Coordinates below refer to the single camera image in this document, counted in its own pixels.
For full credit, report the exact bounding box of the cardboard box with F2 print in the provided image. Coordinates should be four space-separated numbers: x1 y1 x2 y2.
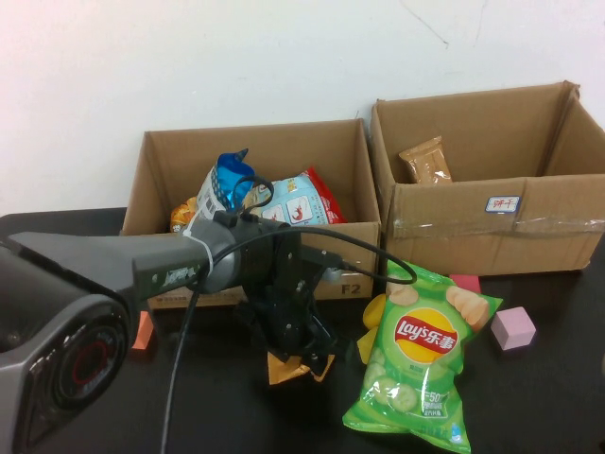
120 117 382 309

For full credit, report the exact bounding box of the pink foam cube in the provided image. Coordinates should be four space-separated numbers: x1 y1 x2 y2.
448 273 481 295

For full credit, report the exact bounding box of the orange foam cube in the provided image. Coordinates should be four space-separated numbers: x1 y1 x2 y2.
130 310 157 352

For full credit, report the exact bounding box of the black cable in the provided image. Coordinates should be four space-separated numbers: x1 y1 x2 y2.
159 174 418 454

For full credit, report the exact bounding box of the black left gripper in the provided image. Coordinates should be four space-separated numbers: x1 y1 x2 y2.
237 220 337 380

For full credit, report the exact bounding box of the cardboard box with blue label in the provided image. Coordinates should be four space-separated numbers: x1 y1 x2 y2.
370 80 605 278

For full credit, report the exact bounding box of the lilac foam cube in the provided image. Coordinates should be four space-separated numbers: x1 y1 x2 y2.
490 306 537 352

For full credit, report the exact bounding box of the gold foil snack wrapper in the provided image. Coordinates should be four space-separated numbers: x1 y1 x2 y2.
266 349 337 385

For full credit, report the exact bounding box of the brown biscuit packet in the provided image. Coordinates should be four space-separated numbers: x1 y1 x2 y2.
398 135 454 184

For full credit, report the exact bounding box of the blue white label sticker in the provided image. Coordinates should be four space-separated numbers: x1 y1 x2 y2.
485 196 521 215

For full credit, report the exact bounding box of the green Lay's chips bag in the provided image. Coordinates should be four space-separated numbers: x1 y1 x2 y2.
342 258 504 454

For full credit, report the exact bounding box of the orange snack bag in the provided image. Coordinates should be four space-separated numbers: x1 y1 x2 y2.
169 196 199 234

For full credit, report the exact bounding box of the yellow rubber duck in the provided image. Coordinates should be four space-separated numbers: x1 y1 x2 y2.
362 292 389 330

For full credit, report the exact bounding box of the blue and silver snack bag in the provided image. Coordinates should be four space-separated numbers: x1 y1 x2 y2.
196 148 256 219

